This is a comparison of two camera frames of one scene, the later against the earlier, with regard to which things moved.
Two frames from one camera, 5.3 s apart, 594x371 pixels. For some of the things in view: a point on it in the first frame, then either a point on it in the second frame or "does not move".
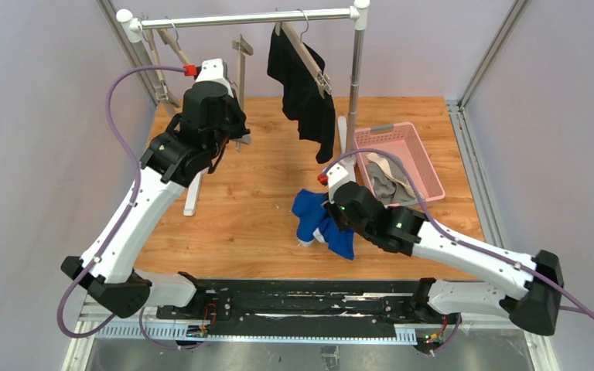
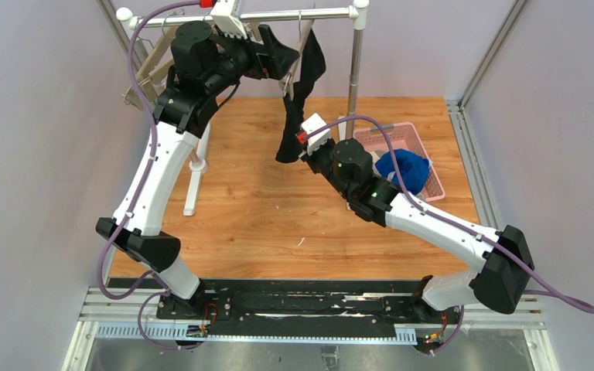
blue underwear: (314, 219) -> (414, 169)
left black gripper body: (237, 132) -> (265, 59)
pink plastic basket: (403, 140) does not move
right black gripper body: (335, 220) -> (304, 157)
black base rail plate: (247, 301) does not move
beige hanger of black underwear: (319, 77) -> (286, 83)
